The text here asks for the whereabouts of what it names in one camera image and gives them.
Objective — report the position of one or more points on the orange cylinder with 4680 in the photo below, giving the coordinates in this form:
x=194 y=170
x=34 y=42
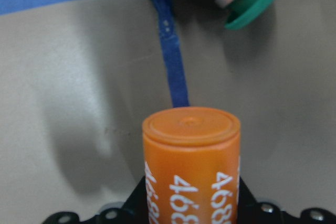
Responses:
x=192 y=165

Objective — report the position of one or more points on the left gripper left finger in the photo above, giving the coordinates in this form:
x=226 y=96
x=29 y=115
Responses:
x=133 y=210

